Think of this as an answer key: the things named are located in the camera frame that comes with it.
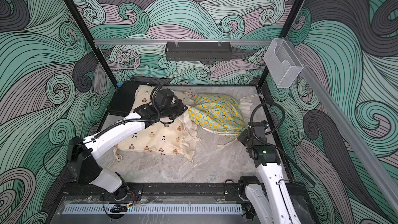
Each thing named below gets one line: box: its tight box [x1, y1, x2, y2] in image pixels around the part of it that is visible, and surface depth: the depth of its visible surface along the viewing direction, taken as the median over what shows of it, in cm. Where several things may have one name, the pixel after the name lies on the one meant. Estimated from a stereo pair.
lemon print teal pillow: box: [187, 92, 248, 138], surface depth 85 cm
